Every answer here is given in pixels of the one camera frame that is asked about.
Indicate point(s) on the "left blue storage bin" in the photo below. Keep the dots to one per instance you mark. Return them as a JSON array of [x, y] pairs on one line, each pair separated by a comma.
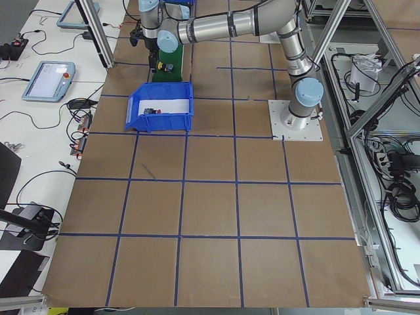
[[160, 122]]

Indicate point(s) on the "aluminium frame post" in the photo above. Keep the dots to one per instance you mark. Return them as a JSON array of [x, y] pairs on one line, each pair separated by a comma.
[[90, 17]]

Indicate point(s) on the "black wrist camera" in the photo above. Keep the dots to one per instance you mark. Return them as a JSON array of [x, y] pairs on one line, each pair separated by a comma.
[[135, 36]]

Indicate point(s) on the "white foam pad left bin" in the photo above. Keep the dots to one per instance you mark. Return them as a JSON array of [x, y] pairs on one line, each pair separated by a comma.
[[167, 106]]

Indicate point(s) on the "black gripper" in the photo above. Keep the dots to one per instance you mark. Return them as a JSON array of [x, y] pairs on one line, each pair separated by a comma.
[[151, 45]]

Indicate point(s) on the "black push button switch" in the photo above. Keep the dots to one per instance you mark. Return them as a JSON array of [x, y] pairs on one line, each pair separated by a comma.
[[152, 111]]

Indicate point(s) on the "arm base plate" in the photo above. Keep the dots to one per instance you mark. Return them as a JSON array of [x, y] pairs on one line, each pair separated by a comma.
[[287, 127], [271, 38]]

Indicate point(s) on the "teach pendant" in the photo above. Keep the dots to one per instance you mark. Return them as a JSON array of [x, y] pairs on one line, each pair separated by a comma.
[[50, 81], [71, 18]]

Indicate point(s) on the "black camera stand base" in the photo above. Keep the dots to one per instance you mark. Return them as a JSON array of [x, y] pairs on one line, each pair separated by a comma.
[[26, 228]]

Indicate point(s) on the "yellow-capped push button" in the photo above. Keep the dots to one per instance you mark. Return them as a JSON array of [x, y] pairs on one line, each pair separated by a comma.
[[164, 67]]

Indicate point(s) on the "green conveyor belt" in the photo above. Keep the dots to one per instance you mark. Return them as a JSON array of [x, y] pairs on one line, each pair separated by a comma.
[[175, 58]]

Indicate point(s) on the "crumpled white paper bag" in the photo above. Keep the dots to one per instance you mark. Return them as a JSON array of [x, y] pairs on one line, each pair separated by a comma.
[[365, 71]]

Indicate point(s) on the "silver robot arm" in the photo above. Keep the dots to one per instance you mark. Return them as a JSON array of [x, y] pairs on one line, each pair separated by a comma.
[[184, 6], [166, 26]]

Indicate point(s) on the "black power adapter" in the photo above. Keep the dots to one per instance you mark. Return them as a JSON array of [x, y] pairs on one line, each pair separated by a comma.
[[87, 36]]

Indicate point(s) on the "near teach pendant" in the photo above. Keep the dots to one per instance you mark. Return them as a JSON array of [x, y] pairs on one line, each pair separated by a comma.
[[50, 81]]

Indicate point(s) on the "far teach pendant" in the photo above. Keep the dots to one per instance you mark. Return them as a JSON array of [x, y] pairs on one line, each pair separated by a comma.
[[71, 18]]

